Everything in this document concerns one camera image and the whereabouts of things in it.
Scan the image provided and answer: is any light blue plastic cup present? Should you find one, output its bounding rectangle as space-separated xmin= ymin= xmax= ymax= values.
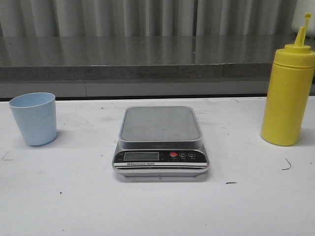
xmin=9 ymin=92 xmax=57 ymax=146

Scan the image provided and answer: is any silver digital kitchen scale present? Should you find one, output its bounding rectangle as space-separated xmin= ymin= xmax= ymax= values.
xmin=112 ymin=106 xmax=210 ymax=177

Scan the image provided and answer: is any yellow squeeze bottle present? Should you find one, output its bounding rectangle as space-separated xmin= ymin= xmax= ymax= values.
xmin=260 ymin=13 xmax=315 ymax=146

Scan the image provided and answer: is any white container in background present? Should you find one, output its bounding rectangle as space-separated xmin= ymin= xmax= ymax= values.
xmin=291 ymin=0 xmax=315 ymax=38

